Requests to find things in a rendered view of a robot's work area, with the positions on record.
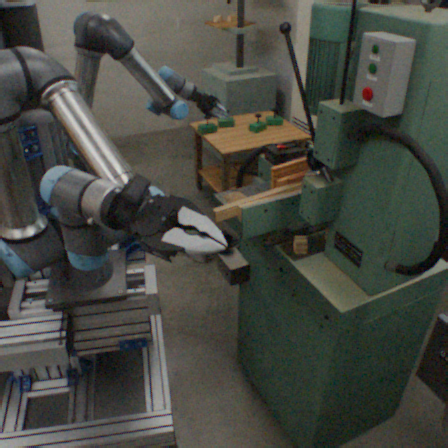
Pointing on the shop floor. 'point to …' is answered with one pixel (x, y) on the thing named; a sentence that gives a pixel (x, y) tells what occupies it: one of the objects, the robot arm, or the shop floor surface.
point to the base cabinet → (324, 358)
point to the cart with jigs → (242, 139)
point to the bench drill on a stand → (238, 78)
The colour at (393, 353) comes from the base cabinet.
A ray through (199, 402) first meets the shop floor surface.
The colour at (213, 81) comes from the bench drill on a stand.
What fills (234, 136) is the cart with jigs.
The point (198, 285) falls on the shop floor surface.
